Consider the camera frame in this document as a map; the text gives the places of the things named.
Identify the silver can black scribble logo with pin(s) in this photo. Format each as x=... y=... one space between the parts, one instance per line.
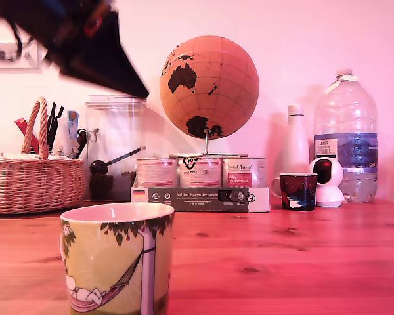
x=200 y=175

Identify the blue white packet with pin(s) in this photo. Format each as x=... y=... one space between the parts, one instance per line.
x=72 y=126

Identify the black white cardboard tray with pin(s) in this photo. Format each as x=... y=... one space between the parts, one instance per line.
x=197 y=198

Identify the yellow hammock print mug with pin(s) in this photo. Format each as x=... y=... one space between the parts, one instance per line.
x=98 y=262

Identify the silver can pink label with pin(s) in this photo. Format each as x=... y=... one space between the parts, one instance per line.
x=156 y=174

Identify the cork globe on metal stand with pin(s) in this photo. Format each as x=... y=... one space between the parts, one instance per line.
x=216 y=85

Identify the white papers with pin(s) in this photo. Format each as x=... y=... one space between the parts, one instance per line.
x=26 y=157

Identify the dark coffee beans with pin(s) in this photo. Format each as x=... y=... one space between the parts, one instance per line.
x=118 y=187

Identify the small dark painted mug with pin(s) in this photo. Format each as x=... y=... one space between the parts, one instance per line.
x=298 y=192

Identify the white insulated bottle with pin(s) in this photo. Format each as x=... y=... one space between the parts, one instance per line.
x=295 y=144

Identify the white light switch plate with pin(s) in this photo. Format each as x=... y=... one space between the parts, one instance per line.
x=3 y=62

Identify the black pen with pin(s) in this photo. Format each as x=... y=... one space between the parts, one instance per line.
x=56 y=121
x=52 y=121

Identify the small white round camera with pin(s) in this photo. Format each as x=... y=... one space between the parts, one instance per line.
x=330 y=193

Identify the black coffee scoop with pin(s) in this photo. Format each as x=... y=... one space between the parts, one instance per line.
x=99 y=167

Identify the red packet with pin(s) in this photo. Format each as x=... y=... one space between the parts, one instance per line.
x=22 y=126

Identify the clear plastic storage container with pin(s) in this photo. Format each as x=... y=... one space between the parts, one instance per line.
x=115 y=138

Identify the large clear water bottle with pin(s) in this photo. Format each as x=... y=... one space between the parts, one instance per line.
x=346 y=111

